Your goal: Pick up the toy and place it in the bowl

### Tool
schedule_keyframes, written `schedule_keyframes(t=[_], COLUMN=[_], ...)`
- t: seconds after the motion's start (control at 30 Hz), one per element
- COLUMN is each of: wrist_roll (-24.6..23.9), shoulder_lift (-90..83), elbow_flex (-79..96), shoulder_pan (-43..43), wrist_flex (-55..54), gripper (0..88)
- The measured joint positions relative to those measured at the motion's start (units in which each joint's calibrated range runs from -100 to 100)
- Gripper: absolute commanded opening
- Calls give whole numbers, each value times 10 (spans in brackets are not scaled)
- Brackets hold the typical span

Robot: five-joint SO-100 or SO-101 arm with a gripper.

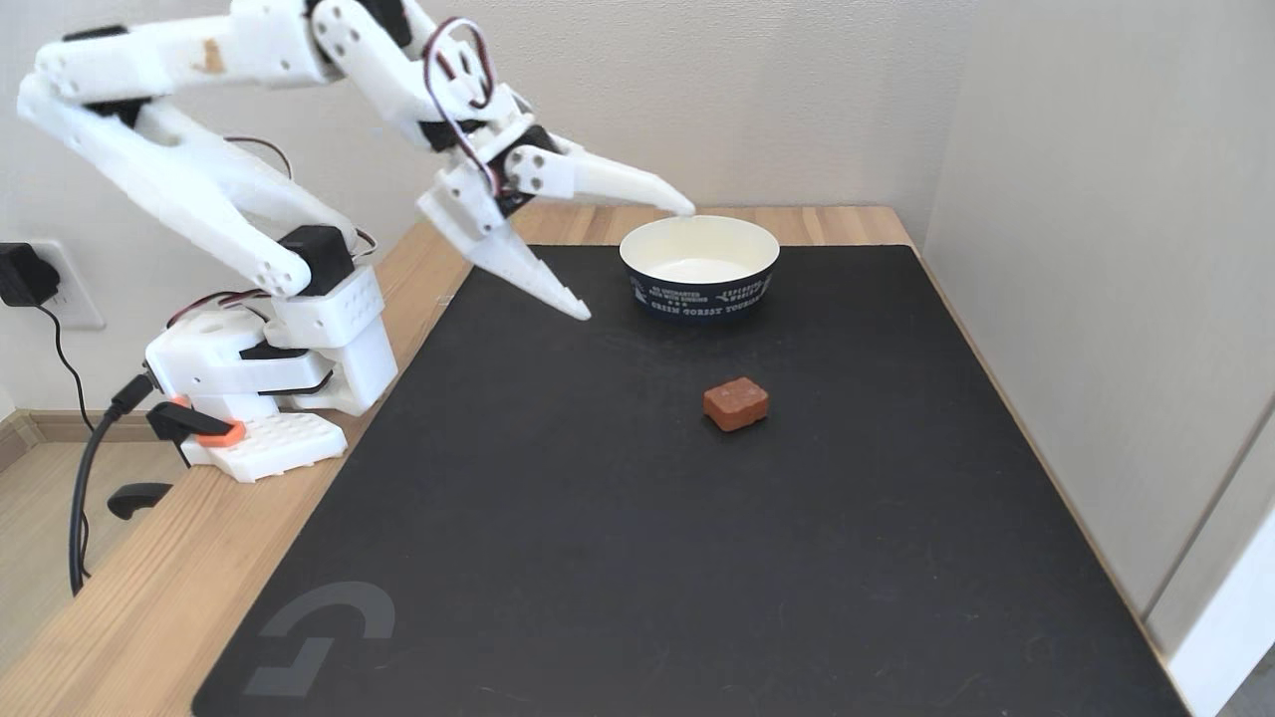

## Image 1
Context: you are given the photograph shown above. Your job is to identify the navy and white paper bowl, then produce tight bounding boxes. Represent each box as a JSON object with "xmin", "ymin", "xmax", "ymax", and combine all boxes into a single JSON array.
[{"xmin": 620, "ymin": 215, "xmax": 781, "ymax": 322}]

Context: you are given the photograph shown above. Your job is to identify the white wall outlet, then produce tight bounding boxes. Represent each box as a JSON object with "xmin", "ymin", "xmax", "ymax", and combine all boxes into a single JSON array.
[{"xmin": 33, "ymin": 239, "xmax": 107, "ymax": 331}]

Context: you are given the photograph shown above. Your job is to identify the red black base cable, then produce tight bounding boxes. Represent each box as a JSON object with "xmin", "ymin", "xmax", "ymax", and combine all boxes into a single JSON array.
[{"xmin": 164, "ymin": 288, "xmax": 272, "ymax": 331}]

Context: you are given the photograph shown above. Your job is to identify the thin black adapter cable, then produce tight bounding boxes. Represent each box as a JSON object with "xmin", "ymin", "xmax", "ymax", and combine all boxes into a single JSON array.
[{"xmin": 35, "ymin": 304, "xmax": 96, "ymax": 579}]

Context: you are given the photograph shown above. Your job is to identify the brown brick toy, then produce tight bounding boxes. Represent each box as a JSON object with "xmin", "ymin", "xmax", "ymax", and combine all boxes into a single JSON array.
[{"xmin": 703, "ymin": 376, "xmax": 770, "ymax": 433}]

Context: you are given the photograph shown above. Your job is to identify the wooden baseboard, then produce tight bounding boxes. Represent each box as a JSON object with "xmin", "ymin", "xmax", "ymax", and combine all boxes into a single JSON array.
[{"xmin": 0, "ymin": 408, "xmax": 152, "ymax": 475}]

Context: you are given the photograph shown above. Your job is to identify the black power adapter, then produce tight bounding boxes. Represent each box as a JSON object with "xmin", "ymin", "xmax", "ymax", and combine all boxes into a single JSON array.
[{"xmin": 0, "ymin": 243, "xmax": 59, "ymax": 308}]

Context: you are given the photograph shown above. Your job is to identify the thick black cable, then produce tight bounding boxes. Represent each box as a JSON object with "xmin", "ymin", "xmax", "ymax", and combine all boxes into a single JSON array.
[{"xmin": 68, "ymin": 373, "xmax": 156, "ymax": 597}]

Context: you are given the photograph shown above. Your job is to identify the black and orange table clamp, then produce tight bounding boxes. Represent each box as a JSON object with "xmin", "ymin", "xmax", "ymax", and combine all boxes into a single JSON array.
[{"xmin": 108, "ymin": 396, "xmax": 247, "ymax": 521}]

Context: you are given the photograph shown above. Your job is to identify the red black white servo cable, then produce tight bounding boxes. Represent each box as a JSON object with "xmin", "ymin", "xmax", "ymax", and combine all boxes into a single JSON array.
[{"xmin": 422, "ymin": 16, "xmax": 501, "ymax": 196}]

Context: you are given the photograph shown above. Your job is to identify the black desk mat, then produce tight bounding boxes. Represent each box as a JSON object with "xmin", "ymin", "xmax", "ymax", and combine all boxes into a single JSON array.
[{"xmin": 191, "ymin": 244, "xmax": 1191, "ymax": 717}]

